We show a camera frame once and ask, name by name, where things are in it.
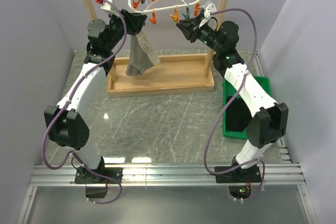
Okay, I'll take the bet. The green plastic bin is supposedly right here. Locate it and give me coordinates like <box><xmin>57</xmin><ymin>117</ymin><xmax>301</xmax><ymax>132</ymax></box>
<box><xmin>222</xmin><ymin>76</ymin><xmax>271</xmax><ymax>140</ymax></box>

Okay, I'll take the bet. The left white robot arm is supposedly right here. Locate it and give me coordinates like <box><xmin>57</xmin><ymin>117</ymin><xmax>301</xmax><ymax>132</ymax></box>
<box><xmin>44</xmin><ymin>9</ymin><xmax>147</xmax><ymax>184</ymax></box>

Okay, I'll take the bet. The taupe underwear beige waistband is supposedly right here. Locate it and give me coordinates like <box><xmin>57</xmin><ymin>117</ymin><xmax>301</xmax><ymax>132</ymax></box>
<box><xmin>125</xmin><ymin>31</ymin><xmax>161</xmax><ymax>76</ymax></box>

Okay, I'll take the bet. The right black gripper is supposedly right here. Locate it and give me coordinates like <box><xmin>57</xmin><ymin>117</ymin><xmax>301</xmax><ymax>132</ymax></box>
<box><xmin>175</xmin><ymin>15</ymin><xmax>222</xmax><ymax>54</ymax></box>

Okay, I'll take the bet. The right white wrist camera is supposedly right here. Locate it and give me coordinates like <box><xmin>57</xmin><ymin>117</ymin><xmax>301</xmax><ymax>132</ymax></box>
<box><xmin>199</xmin><ymin>0</ymin><xmax>217</xmax><ymax>28</ymax></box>

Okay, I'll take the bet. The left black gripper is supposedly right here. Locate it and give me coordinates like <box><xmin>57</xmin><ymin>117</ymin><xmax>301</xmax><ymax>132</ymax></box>
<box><xmin>106</xmin><ymin>9</ymin><xmax>148</xmax><ymax>51</ymax></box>

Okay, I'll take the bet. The aluminium mounting rail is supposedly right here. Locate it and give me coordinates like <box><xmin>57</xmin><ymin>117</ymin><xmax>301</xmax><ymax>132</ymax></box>
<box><xmin>17</xmin><ymin>163</ymin><xmax>318</xmax><ymax>223</ymax></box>

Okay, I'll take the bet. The yellow clip front right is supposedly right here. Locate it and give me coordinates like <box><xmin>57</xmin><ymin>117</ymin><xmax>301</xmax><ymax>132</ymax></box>
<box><xmin>170</xmin><ymin>9</ymin><xmax>179</xmax><ymax>23</ymax></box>

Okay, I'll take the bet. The teal clip front right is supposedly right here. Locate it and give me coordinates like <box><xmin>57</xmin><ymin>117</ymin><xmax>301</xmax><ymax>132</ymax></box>
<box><xmin>182</xmin><ymin>7</ymin><xmax>190</xmax><ymax>19</ymax></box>

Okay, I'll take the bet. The wooden hanging rack frame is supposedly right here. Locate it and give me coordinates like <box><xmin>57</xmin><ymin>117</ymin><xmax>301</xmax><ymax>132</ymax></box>
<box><xmin>82</xmin><ymin>0</ymin><xmax>228</xmax><ymax>98</ymax></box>

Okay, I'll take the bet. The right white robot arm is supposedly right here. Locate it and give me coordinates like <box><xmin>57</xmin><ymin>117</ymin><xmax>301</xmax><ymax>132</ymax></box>
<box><xmin>176</xmin><ymin>16</ymin><xmax>289</xmax><ymax>182</ymax></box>

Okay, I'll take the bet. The black garment in bin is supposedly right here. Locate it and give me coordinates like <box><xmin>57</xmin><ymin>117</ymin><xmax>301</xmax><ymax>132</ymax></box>
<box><xmin>225</xmin><ymin>98</ymin><xmax>252</xmax><ymax>132</ymax></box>

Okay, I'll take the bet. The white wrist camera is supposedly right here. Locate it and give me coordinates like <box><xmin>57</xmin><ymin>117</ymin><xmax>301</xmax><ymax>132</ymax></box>
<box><xmin>95</xmin><ymin>0</ymin><xmax>119</xmax><ymax>16</ymax></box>
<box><xmin>199</xmin><ymin>0</ymin><xmax>217</xmax><ymax>28</ymax></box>

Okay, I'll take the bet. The orange clip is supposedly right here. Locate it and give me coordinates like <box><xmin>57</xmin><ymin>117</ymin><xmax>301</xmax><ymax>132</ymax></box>
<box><xmin>194</xmin><ymin>3</ymin><xmax>200</xmax><ymax>17</ymax></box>
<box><xmin>148</xmin><ymin>12</ymin><xmax>157</xmax><ymax>25</ymax></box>
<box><xmin>132</xmin><ymin>0</ymin><xmax>141</xmax><ymax>9</ymax></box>

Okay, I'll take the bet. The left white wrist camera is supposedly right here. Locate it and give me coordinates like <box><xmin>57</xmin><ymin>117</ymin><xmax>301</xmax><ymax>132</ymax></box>
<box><xmin>95</xmin><ymin>0</ymin><xmax>119</xmax><ymax>16</ymax></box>

